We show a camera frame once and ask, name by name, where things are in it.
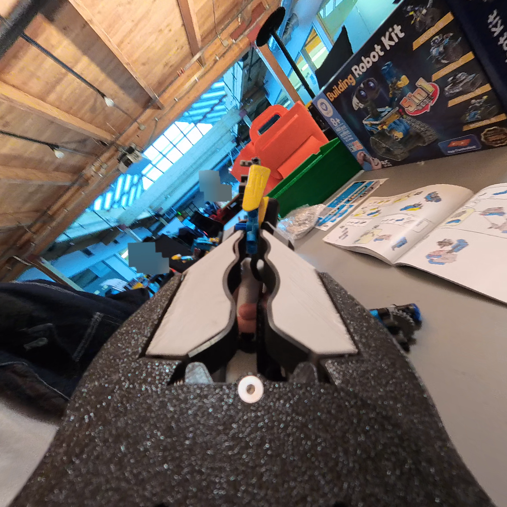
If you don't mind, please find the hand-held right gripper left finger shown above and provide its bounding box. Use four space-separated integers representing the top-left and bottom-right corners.
145 230 244 360

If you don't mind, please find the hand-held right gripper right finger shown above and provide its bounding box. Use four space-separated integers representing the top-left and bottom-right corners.
261 231 358 359

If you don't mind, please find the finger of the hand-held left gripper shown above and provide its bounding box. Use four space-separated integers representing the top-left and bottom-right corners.
271 224 297 251

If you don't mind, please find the yellow and blue brick assembly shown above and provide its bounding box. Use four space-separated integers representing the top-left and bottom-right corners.
234 158 275 256

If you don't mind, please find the black and blue gear assembly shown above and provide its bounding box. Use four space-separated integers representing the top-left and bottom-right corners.
369 303 422 352

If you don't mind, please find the grey desk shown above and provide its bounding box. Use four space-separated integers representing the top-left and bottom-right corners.
293 148 507 507

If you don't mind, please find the person's left hand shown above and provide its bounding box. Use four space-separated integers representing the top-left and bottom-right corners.
237 301 261 333

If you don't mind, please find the clear plastic bag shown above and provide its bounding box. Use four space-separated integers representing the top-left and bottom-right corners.
277 204 327 239

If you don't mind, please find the green plastic bin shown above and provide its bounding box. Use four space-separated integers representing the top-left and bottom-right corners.
267 139 364 217

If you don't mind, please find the blue sticker sheet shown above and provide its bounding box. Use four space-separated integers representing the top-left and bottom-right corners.
316 179 389 231

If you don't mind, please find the orange felt bag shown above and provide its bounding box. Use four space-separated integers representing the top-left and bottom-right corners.
231 101 329 191

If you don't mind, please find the person's dark jacket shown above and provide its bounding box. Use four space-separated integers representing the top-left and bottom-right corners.
0 279 152 412

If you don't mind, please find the white ceiling device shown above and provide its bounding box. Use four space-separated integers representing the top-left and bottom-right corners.
117 146 144 172

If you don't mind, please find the open instruction booklet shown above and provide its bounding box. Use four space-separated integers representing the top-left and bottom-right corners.
323 183 507 305

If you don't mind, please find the dark blue toy kit box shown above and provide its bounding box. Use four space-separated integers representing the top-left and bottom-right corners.
312 0 507 172

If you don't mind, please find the black floor lamp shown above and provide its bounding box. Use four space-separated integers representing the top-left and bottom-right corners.
255 7 316 99

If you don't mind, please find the person's white shirt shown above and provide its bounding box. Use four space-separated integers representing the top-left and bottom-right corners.
0 396 60 507

